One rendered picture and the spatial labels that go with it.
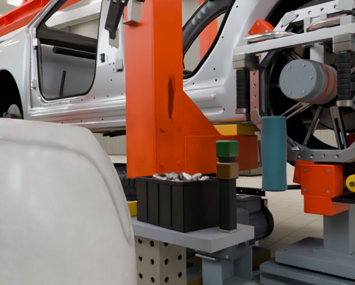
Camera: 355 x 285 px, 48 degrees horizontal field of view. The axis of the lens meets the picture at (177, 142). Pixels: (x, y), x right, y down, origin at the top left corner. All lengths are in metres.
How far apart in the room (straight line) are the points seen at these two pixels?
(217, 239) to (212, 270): 0.70
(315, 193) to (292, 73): 0.42
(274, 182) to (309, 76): 0.37
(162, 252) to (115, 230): 0.76
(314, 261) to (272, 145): 0.47
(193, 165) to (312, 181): 0.44
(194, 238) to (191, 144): 0.70
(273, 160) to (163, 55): 0.54
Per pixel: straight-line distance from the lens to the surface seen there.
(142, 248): 1.08
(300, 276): 1.59
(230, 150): 0.89
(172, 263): 1.08
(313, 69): 1.31
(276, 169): 1.39
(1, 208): 0.26
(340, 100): 1.18
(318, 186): 1.45
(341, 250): 1.64
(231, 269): 1.75
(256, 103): 1.57
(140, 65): 1.48
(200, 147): 1.58
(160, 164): 1.42
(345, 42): 1.21
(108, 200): 0.29
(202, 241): 0.88
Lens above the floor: 0.66
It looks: level
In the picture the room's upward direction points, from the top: 1 degrees counter-clockwise
